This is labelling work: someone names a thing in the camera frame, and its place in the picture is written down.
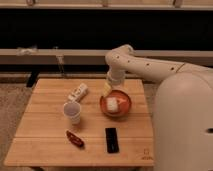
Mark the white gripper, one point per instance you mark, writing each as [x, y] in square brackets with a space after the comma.
[114, 78]

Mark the white sponge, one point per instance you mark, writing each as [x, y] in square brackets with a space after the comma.
[112, 105]

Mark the red chili pepper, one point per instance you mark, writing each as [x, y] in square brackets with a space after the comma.
[74, 139]

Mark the wooden table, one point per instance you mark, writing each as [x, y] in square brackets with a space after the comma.
[41, 140]

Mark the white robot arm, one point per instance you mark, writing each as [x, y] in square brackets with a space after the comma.
[183, 108]

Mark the black rectangular bar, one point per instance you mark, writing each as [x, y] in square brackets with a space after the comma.
[111, 140]

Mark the orange bowl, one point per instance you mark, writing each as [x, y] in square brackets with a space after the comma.
[124, 103]

